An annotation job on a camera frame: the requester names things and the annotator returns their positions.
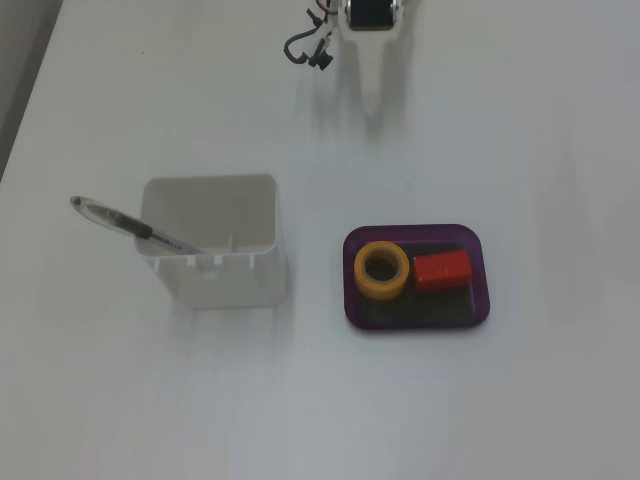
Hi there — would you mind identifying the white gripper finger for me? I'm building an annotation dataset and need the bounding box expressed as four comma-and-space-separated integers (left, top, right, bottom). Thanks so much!
341, 7, 405, 122

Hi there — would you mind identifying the yellow masking tape roll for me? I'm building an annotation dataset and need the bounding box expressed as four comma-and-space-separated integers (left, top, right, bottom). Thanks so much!
353, 240, 410, 301

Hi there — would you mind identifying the white square plastic container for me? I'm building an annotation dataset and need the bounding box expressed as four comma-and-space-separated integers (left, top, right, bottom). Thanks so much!
135, 173, 290, 311

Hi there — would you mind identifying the purple metal tray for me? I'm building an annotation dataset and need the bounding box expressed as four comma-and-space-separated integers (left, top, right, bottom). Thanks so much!
342, 223, 492, 333

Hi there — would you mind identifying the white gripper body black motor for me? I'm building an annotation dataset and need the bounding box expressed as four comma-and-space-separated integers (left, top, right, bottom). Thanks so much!
349, 0, 396, 31

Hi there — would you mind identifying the red rectangular cube block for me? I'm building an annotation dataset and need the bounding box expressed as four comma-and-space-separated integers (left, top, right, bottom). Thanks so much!
412, 251, 474, 295

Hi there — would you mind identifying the black ballpoint pen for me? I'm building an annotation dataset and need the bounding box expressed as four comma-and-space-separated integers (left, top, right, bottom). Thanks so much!
69, 195, 206, 255

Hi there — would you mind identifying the black looped cable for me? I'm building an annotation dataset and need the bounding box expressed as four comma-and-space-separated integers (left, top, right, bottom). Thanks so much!
283, 7, 334, 71

